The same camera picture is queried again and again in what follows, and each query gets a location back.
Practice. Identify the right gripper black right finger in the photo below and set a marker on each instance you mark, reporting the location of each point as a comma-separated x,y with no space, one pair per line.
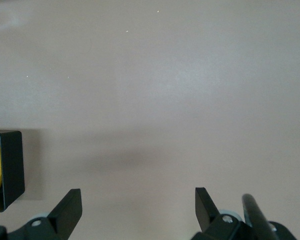
210,220

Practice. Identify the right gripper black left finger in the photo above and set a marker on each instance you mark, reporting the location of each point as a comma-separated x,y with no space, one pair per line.
62,217

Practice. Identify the black plastic box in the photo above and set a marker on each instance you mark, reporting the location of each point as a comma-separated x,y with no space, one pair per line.
12,162

